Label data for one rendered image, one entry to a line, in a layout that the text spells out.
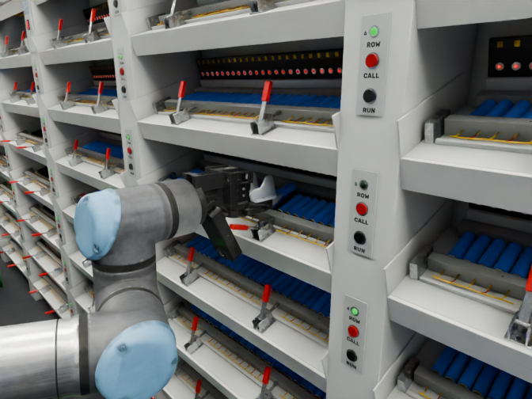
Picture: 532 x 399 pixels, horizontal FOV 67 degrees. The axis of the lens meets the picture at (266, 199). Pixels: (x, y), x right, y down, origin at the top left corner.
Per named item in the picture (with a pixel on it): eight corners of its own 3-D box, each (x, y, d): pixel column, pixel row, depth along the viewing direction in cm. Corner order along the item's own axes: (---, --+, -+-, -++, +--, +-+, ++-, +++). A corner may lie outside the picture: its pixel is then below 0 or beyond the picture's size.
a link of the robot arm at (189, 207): (180, 245, 61) (147, 229, 68) (206, 237, 65) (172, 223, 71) (178, 187, 59) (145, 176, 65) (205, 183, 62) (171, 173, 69)
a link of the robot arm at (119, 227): (71, 253, 59) (65, 187, 56) (149, 234, 68) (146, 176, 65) (100, 275, 53) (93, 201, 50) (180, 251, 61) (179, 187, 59)
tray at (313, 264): (336, 296, 65) (327, 248, 61) (149, 212, 107) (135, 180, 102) (399, 230, 76) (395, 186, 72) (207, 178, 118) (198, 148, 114)
